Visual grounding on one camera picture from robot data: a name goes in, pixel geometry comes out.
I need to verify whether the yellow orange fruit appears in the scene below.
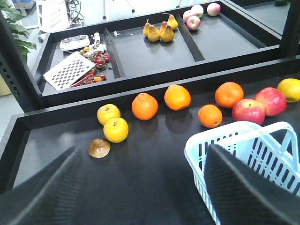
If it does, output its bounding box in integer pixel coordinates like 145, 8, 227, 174
277, 78, 300, 103

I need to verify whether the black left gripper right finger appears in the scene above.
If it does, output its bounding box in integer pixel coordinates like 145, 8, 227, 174
204, 144, 300, 225

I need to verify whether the brown mushroom cap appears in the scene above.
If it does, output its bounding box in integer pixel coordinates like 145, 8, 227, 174
88, 139, 111, 158

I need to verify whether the white perforated tray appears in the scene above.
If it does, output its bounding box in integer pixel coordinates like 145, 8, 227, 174
43, 52, 95, 90

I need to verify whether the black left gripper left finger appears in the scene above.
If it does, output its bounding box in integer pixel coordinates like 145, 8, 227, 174
0, 147, 83, 225

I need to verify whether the orange with knob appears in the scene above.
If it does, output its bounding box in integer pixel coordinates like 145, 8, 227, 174
132, 92, 158, 120

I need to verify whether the black wood produce stand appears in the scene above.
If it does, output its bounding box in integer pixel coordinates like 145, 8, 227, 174
0, 0, 300, 225

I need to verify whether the orange grapefruit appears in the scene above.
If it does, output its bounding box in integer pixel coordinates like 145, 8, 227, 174
215, 82, 244, 109

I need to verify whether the yellow round pear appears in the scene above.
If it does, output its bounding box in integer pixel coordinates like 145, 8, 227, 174
97, 104, 121, 125
103, 117, 129, 143

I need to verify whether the pink red apple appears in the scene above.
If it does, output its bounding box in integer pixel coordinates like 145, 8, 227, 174
255, 87, 287, 117
232, 98, 266, 125

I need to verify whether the green potted plant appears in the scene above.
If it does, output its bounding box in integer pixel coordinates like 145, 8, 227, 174
0, 0, 37, 61

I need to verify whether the large orange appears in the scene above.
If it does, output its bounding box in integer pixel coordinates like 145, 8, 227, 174
164, 84, 191, 111

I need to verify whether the small orange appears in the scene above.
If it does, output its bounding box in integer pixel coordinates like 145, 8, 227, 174
198, 104, 223, 128

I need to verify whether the light blue plastic basket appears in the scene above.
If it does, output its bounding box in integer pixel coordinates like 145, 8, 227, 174
184, 121, 300, 225

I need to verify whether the white device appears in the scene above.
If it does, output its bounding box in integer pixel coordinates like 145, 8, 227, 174
60, 35, 90, 51

